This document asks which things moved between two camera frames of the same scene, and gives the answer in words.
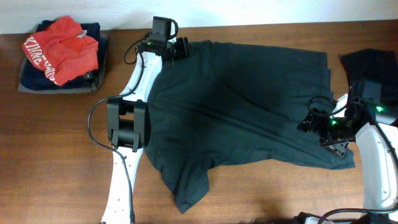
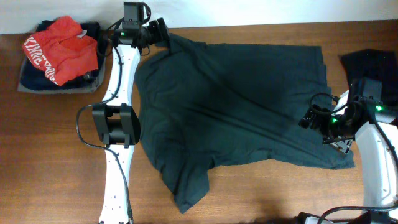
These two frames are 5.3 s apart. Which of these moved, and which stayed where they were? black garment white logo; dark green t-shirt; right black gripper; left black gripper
Moved: left black gripper
Stayed: dark green t-shirt; right black gripper; black garment white logo
